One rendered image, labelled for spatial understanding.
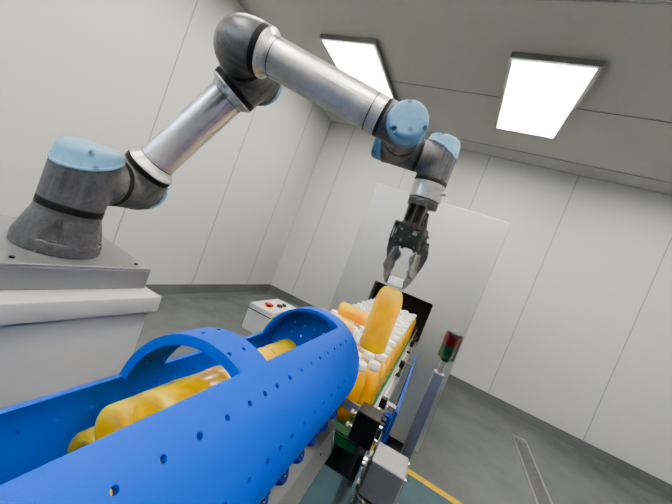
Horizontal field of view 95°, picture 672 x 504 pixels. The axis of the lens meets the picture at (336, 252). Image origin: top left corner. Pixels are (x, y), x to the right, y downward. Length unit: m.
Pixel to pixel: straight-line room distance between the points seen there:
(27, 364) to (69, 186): 0.34
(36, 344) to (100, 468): 0.49
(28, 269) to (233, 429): 0.50
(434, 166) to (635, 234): 4.81
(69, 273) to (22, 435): 0.32
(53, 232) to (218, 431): 0.56
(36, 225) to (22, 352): 0.23
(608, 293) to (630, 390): 1.18
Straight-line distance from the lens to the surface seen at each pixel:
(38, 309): 0.74
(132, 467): 0.34
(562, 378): 5.28
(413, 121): 0.61
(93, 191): 0.80
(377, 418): 0.99
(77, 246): 0.82
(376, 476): 1.13
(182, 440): 0.37
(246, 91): 0.83
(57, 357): 0.83
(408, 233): 0.71
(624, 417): 5.55
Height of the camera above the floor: 1.44
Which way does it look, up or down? 3 degrees down
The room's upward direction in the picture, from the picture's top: 21 degrees clockwise
